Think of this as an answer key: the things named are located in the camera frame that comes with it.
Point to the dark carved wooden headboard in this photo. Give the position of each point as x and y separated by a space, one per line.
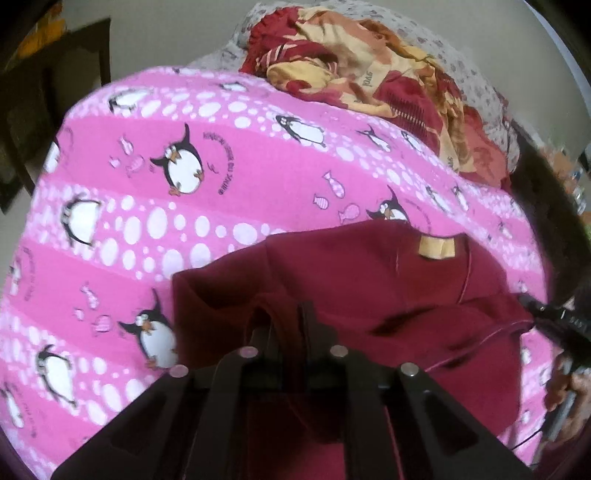
549 221

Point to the pink penguin print blanket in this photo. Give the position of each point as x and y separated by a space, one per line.
115 258

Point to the maroon fleece garment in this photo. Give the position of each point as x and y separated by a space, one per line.
369 286

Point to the red yellow floral quilt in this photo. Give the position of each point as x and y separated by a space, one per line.
369 69

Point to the beige floral pillow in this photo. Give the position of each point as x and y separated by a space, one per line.
461 60

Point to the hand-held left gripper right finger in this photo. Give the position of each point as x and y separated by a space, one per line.
314 332

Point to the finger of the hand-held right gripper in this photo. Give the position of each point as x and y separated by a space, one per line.
554 316

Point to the dark wooden cabinet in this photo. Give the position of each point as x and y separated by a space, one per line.
69 69

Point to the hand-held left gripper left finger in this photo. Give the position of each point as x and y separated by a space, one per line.
272 344

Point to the person's right hand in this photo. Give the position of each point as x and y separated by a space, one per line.
582 392

